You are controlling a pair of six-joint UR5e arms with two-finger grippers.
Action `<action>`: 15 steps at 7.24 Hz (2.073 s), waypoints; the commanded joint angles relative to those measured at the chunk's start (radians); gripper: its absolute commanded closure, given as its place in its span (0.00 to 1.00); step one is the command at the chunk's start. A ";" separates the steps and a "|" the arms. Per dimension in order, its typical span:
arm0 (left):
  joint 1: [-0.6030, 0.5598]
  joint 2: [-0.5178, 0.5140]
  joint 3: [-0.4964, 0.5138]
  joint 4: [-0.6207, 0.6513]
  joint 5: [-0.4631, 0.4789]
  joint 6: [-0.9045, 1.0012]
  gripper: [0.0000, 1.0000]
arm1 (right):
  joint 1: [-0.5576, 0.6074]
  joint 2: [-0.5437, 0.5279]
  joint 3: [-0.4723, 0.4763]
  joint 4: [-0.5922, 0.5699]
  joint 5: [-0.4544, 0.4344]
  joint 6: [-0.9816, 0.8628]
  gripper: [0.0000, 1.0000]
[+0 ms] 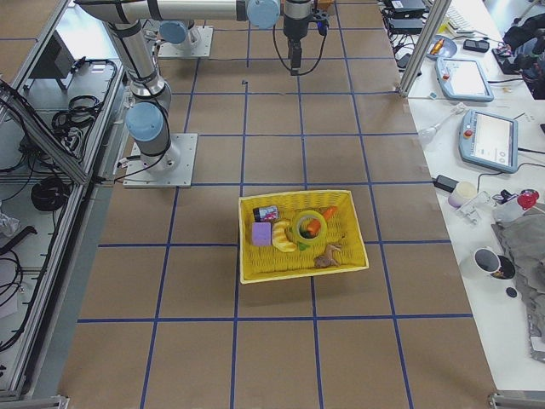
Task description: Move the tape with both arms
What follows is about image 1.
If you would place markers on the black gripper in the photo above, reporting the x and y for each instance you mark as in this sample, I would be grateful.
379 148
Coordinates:
295 28

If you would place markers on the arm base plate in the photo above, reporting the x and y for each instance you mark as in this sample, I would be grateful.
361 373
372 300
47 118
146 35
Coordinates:
168 51
174 170

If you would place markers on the far teach pendant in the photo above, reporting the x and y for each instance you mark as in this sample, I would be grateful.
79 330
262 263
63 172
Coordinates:
463 80

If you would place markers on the blue bowl with items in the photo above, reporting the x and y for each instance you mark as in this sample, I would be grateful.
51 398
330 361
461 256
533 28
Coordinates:
442 47

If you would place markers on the lavender white cup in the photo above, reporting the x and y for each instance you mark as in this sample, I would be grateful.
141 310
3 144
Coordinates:
462 193

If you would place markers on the purple cylinder block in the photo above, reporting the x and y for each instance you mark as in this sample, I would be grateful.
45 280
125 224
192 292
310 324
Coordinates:
261 234

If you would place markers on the yellow tape roll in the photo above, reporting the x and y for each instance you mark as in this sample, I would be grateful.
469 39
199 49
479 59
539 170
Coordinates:
309 227

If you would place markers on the white light bulb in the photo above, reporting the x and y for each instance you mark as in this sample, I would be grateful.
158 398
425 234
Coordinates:
426 135

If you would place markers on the small dark can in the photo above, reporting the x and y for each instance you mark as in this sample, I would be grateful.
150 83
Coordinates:
265 213

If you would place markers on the black power adapter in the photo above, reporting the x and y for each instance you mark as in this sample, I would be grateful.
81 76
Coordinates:
445 183

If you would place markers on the white mug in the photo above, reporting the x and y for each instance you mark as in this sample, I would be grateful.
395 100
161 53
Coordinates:
487 261

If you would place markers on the clear plastic piece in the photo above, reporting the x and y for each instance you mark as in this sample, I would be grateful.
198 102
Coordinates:
470 210

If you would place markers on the brown toy lion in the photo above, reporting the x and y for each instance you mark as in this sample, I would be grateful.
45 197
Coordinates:
327 259

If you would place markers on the orange toy carrot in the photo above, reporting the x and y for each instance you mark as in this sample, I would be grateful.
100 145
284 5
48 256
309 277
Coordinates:
328 213

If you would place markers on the aluminium frame post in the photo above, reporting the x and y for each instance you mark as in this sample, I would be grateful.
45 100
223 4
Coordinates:
434 20

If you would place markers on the black monitor box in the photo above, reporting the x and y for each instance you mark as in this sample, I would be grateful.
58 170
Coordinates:
54 63

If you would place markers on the yellow woven plastic basket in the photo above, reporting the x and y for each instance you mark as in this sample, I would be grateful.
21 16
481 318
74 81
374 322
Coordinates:
263 264

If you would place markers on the near teach pendant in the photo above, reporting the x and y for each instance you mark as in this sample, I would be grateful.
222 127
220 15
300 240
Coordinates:
489 140

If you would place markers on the teach pendant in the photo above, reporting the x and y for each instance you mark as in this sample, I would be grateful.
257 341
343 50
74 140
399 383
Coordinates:
463 80
489 140

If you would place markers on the red round toy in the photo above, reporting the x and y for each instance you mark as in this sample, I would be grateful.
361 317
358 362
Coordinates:
527 199

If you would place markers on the grey crumpled cloth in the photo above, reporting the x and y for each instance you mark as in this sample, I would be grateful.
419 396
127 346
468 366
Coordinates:
523 244

